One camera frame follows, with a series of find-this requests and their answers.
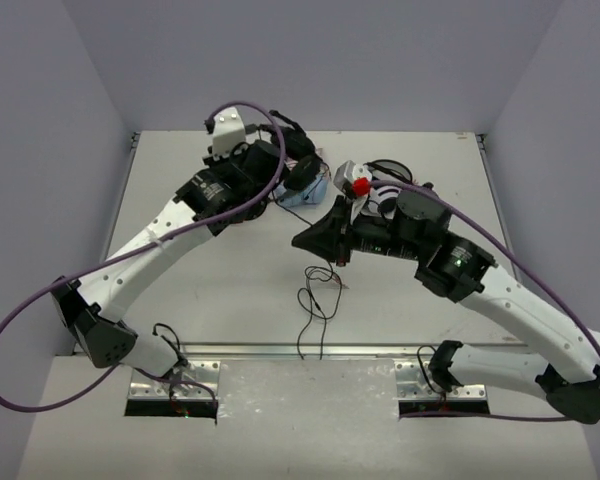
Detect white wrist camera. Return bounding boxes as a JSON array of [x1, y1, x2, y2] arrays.
[[333, 161, 373, 222], [205, 107, 246, 158]]

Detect black headset with microphone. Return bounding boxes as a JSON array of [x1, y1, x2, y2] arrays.
[[246, 110, 322, 192]]

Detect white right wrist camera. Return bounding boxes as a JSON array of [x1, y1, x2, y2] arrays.
[[333, 161, 373, 222]]

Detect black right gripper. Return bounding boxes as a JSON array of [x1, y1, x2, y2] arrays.
[[292, 198, 426, 270]]

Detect blue pink cat-ear headphones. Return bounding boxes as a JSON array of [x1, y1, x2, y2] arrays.
[[270, 162, 330, 208]]

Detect white black striped headphones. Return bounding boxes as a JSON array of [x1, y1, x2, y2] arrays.
[[362, 159, 413, 219]]

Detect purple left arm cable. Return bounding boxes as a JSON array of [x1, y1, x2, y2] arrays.
[[0, 101, 287, 414]]

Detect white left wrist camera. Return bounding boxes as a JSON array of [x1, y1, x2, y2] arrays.
[[205, 107, 246, 158]]

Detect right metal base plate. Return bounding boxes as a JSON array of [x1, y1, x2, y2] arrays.
[[394, 357, 488, 402]]

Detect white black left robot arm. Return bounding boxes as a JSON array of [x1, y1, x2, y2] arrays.
[[51, 140, 280, 378]]

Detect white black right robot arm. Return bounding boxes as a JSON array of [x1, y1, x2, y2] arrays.
[[291, 187, 600, 425]]

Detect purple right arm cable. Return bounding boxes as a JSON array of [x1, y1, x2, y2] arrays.
[[367, 181, 600, 421]]

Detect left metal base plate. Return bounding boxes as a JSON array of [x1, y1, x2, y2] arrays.
[[127, 358, 222, 401]]

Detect metal base plate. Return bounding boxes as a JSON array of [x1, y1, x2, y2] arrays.
[[127, 358, 222, 401], [394, 357, 488, 402]]

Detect aluminium table edge rail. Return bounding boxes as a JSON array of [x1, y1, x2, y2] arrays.
[[54, 341, 524, 359]]

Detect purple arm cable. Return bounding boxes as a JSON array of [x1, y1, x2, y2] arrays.
[[367, 181, 600, 421], [0, 101, 287, 414]]

